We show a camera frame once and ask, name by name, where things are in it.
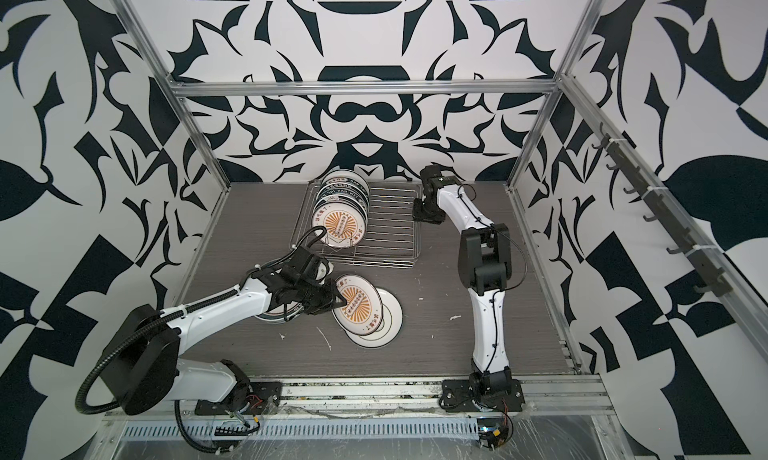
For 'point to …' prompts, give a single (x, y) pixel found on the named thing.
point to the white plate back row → (345, 223)
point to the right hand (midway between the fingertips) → (424, 213)
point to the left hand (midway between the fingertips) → (350, 299)
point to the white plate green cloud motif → (392, 317)
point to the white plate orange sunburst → (363, 312)
